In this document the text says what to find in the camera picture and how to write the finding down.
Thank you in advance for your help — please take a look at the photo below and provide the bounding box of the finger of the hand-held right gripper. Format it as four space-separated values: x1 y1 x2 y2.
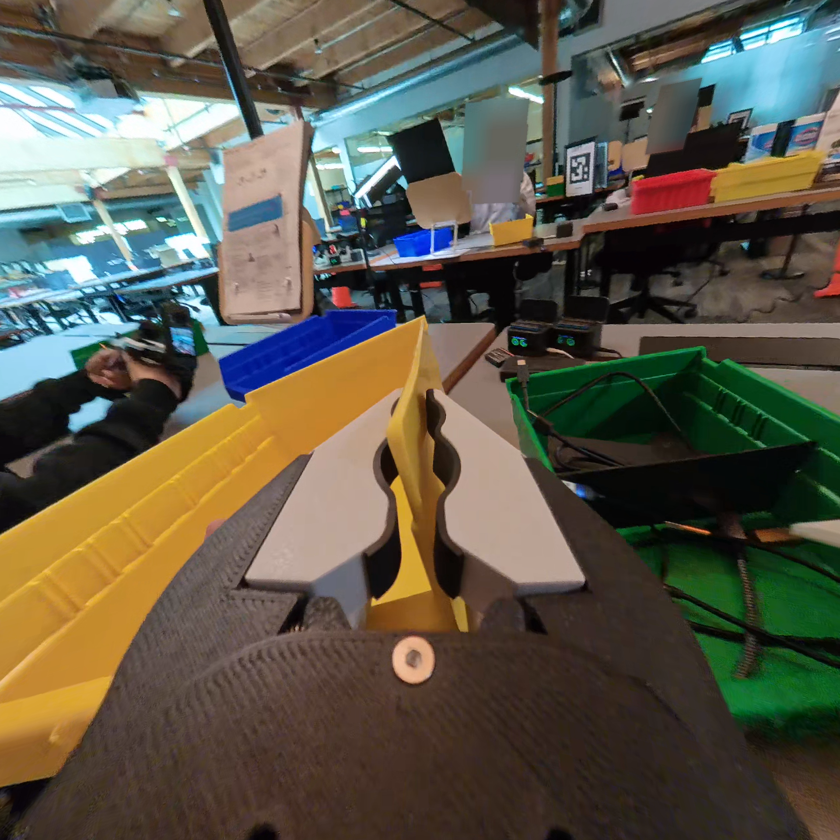
787 520 840 547

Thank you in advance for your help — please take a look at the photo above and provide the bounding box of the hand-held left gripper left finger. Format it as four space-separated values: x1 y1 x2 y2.
243 388 404 629

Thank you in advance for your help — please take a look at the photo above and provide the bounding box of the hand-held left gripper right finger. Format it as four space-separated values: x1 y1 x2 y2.
425 388 588 630

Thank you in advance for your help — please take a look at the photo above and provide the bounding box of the green plastic bin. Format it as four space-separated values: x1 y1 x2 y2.
507 346 840 736

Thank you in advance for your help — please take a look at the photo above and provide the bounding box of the grey braided USB cable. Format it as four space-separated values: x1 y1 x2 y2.
730 551 763 680

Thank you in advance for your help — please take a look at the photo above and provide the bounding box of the yellow plastic bin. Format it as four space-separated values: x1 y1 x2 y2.
489 215 534 247
710 151 826 203
0 315 470 788

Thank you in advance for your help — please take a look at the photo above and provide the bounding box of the light grey desk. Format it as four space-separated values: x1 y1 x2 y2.
0 320 840 840

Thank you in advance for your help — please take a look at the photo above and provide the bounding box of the black bin divider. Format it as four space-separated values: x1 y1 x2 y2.
577 441 818 522

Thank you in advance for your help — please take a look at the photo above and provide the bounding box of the flat black device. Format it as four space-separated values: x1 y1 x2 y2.
499 356 586 383

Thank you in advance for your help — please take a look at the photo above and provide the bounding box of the blue plastic bin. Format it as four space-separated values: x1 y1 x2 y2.
392 228 455 258
218 308 398 403

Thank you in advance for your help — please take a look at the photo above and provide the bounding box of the brown cardboard panel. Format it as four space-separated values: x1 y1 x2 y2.
218 120 319 326

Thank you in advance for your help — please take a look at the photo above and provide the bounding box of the wooden background table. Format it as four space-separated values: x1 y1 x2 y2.
315 230 585 322
581 185 840 309

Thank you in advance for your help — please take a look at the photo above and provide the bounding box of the black office chair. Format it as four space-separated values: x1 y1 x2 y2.
610 230 700 322

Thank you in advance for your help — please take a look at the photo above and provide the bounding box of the tan board with black panel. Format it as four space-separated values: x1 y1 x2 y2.
387 118 473 227

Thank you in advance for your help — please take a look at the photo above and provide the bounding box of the LED lamp bar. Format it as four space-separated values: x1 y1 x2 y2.
353 156 403 199

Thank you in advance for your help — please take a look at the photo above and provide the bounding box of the small tag sign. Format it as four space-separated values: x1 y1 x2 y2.
566 140 597 198

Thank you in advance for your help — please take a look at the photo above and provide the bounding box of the red plastic bin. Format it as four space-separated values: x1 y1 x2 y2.
631 169 716 215

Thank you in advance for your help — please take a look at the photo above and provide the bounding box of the black pole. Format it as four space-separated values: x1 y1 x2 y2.
203 0 265 140

